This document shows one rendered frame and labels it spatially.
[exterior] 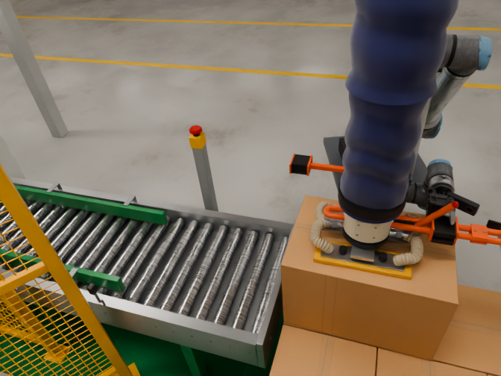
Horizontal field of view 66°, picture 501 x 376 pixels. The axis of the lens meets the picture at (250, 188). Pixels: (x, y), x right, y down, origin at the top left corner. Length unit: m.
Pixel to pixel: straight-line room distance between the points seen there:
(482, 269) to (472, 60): 1.60
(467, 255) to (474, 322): 1.05
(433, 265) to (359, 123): 0.64
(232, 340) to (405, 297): 0.72
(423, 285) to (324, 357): 0.52
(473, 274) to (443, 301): 1.41
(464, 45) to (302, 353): 1.32
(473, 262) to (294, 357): 1.58
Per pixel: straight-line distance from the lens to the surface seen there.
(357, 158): 1.20
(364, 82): 1.07
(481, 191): 3.49
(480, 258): 2.97
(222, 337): 1.74
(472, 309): 2.00
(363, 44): 1.04
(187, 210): 2.25
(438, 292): 1.48
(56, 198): 2.65
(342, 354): 1.75
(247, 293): 1.89
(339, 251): 1.47
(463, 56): 1.64
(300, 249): 1.51
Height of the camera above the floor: 2.11
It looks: 41 degrees down
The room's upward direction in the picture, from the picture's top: 6 degrees counter-clockwise
